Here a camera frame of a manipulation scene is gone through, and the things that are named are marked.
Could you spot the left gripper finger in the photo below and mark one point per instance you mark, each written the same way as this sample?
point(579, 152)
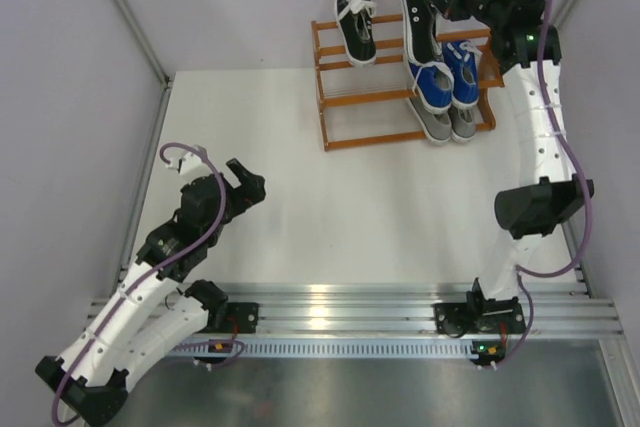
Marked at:
point(252, 184)
point(239, 209)

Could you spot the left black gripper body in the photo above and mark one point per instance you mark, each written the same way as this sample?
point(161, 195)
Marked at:
point(233, 195)

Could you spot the black sneaker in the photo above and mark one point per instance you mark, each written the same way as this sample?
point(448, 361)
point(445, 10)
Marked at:
point(419, 27)
point(354, 20)

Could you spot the blue sneaker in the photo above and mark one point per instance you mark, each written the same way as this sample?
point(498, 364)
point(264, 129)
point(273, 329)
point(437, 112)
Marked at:
point(462, 58)
point(433, 85)

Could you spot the grey sneaker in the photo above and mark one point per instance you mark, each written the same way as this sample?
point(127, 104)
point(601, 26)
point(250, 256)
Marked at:
point(436, 127)
point(463, 124)

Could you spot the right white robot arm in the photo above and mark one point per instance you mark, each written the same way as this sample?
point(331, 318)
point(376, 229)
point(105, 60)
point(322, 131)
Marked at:
point(552, 186)

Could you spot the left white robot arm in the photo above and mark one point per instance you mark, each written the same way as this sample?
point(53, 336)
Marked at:
point(95, 375)

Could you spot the orange wooden shoe shelf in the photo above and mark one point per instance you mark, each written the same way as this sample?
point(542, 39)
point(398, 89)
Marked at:
point(488, 71)

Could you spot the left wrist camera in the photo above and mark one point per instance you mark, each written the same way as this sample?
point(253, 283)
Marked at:
point(188, 162)

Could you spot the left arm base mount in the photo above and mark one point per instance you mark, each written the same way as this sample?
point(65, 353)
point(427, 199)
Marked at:
point(240, 318)

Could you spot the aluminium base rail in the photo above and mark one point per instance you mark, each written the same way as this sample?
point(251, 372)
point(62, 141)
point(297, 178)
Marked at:
point(562, 310)

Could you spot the slotted cable duct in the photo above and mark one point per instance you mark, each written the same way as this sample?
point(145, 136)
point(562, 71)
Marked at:
point(325, 348)

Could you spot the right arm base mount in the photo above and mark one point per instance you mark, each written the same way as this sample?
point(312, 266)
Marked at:
point(457, 320)

